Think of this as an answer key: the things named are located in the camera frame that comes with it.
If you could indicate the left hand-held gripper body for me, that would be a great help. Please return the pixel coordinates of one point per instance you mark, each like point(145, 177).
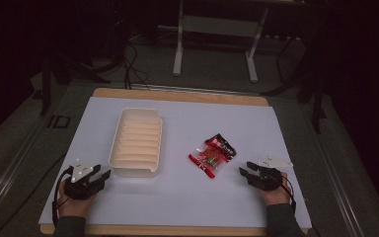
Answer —
point(79, 184)

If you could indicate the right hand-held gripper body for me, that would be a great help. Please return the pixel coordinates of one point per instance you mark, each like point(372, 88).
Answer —
point(269, 174)

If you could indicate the red snack packet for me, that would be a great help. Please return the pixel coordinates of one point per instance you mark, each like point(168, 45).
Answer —
point(213, 154)

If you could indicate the white ribbed plastic tray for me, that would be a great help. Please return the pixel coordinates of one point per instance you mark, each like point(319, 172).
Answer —
point(136, 143)

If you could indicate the person's right hand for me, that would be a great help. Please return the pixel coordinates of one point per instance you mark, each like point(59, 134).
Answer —
point(276, 194)

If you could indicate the person's left hand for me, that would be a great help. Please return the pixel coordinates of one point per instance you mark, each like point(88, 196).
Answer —
point(74, 205)

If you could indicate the white table mat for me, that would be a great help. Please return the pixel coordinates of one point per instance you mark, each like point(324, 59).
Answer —
point(177, 158)

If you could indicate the black stand leg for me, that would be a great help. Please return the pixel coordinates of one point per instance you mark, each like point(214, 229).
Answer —
point(46, 85)

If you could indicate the black tripod stand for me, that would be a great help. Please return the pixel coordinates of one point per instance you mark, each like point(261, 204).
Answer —
point(312, 82)

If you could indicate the white metal stand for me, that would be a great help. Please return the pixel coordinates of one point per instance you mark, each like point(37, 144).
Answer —
point(218, 29)

